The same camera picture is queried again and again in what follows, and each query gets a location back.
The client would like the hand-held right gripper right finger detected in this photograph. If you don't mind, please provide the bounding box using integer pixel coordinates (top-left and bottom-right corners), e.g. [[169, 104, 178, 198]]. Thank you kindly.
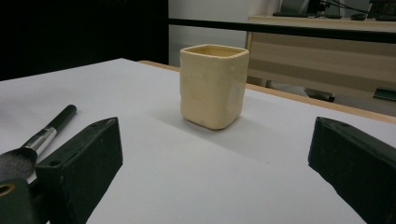
[[307, 117, 396, 224]]

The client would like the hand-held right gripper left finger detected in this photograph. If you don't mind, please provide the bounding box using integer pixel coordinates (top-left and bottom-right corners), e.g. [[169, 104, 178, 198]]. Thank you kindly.
[[35, 117, 123, 224]]

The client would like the black makeup brush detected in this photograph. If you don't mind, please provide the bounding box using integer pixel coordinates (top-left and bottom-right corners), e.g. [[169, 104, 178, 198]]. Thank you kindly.
[[0, 104, 78, 185]]

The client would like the cream square ceramic cup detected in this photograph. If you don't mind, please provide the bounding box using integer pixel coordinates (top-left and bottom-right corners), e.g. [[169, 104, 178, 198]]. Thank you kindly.
[[179, 44, 250, 131]]

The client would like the wooden table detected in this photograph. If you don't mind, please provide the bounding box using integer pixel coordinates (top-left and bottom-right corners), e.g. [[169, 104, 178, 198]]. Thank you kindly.
[[138, 60, 396, 125]]

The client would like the office chair base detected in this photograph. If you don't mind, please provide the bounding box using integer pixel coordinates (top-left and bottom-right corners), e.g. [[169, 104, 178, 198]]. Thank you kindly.
[[267, 79, 336, 103]]

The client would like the white table mat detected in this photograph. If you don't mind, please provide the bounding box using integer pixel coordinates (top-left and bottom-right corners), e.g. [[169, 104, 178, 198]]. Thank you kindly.
[[0, 58, 396, 224]]

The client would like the wooden office desk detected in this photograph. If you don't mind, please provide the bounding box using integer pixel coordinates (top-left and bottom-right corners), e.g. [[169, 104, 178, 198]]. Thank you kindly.
[[245, 15, 396, 105]]

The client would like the black keyboard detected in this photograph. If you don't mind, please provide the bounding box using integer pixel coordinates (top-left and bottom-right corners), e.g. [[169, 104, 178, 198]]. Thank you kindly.
[[272, 11, 313, 19]]

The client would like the black metal frame bar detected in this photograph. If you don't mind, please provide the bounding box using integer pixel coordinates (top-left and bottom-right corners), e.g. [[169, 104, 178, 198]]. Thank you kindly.
[[167, 18, 396, 45]]

